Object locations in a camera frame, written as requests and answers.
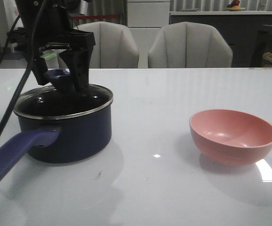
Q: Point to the glass lid blue knob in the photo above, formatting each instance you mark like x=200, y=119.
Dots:
x=60, y=100

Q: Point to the black gripper one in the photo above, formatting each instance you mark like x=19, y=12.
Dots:
x=48, y=22

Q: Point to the dark blue saucepan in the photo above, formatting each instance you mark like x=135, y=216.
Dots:
x=57, y=141

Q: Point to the beige chair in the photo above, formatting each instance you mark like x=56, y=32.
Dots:
x=189, y=45
x=115, y=46

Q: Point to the fruit plate on counter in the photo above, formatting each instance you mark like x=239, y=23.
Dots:
x=235, y=6

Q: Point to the pink plastic bowl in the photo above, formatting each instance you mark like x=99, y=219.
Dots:
x=231, y=137

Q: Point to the red barrier tape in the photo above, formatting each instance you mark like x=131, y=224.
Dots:
x=80, y=16

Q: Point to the white cabinet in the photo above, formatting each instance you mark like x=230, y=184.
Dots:
x=147, y=13

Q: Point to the grey counter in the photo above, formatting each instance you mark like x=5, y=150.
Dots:
x=248, y=33

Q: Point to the left beige chair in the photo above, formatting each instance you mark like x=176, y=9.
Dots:
x=115, y=46

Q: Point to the right beige chair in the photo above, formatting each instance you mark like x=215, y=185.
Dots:
x=189, y=45

